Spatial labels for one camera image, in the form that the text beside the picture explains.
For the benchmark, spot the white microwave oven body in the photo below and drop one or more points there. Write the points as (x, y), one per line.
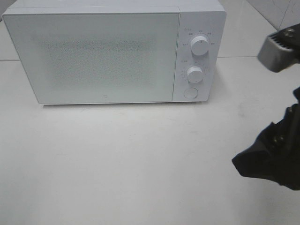
(196, 17)

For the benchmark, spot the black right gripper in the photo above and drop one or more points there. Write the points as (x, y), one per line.
(275, 154)

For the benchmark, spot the round white door button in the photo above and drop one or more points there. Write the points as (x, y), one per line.
(191, 93)

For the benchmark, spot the upper white power knob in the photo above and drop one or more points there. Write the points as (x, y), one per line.
(199, 45)

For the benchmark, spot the white microwave door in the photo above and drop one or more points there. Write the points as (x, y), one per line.
(90, 59)

